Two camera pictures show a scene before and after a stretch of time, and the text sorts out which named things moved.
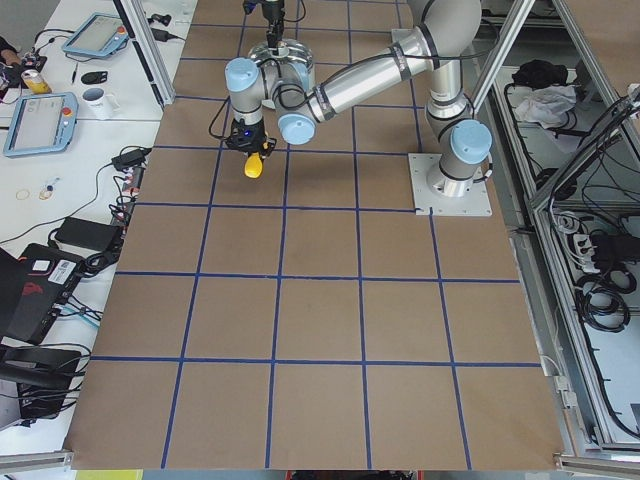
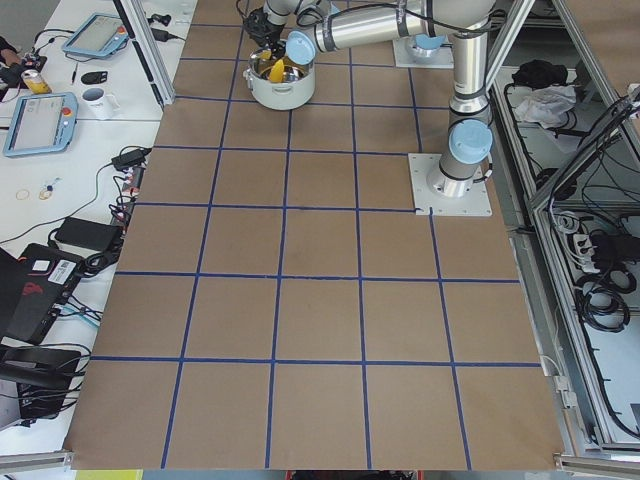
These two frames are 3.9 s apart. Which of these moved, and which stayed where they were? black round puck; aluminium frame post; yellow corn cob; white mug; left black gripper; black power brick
Moved: yellow corn cob; left black gripper
Stayed: black round puck; white mug; aluminium frame post; black power brick
